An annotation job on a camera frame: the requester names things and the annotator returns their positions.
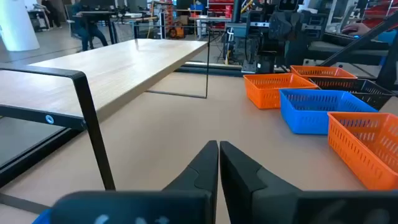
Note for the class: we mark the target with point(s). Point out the black plastic basket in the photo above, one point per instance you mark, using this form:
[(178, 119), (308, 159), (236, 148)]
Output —
[(373, 93)]

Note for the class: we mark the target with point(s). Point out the blue plastic basket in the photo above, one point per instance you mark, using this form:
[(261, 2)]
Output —
[(298, 121), (42, 217)]

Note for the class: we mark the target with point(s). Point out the white round pillar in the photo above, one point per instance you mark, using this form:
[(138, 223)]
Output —
[(15, 25)]

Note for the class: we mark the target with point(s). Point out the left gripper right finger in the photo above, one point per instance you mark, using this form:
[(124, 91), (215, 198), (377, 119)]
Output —
[(239, 180)]

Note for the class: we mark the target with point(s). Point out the person's hand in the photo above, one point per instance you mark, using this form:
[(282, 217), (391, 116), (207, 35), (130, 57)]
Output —
[(356, 29)]

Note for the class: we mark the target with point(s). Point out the wooden shelf with black frame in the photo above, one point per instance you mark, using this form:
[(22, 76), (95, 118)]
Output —
[(124, 62)]

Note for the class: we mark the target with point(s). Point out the standing person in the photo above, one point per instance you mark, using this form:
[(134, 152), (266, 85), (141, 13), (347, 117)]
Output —
[(51, 12)]

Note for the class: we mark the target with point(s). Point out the seated person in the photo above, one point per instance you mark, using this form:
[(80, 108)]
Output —
[(88, 31)]

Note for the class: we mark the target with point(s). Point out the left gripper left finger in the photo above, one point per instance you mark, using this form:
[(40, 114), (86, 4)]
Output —
[(205, 168)]

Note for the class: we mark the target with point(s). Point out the orange plastic basket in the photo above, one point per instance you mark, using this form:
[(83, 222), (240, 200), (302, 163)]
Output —
[(351, 155), (323, 72), (264, 93)]

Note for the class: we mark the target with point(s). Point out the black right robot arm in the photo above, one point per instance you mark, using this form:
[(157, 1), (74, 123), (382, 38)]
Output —
[(273, 46)]

